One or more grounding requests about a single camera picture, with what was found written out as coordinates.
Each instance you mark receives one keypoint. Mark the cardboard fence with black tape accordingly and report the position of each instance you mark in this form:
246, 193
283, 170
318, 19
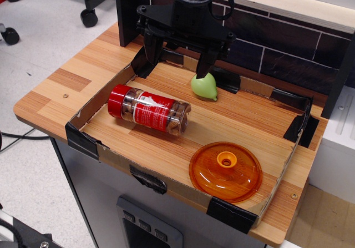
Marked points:
269, 122

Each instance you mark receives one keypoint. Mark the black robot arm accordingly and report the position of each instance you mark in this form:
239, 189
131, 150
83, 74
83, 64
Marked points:
186, 23

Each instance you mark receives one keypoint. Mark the dark brick backsplash panel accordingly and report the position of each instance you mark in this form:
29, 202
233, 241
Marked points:
301, 56

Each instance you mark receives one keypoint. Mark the green plastic pear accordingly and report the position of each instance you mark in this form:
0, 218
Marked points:
205, 87

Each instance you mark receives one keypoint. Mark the white aluminium frame right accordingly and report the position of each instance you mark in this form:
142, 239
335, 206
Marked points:
333, 168

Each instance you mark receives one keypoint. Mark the black chair caster left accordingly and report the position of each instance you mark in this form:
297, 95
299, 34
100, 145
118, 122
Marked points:
9, 35

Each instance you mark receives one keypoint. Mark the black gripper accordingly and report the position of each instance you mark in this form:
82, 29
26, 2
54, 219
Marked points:
184, 26

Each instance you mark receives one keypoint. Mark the black bracket bottom left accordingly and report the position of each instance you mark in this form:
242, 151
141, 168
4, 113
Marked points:
15, 233

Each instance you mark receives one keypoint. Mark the orange transparent lid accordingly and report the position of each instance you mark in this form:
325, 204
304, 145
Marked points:
227, 171

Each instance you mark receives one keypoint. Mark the red-lidded spice bottle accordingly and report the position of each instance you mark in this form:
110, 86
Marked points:
148, 109

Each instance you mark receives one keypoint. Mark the grey cabinet with control panel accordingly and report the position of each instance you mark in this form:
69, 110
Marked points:
120, 211

